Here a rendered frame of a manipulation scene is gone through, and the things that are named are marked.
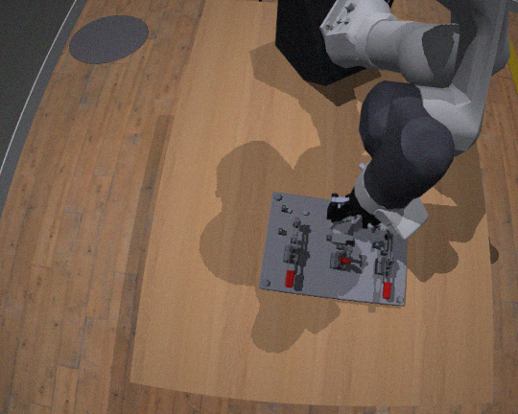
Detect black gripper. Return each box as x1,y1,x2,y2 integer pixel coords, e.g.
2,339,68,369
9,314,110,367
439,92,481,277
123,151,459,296
327,188,381,232

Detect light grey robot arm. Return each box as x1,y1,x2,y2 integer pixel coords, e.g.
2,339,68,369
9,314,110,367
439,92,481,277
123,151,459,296
319,0,510,241

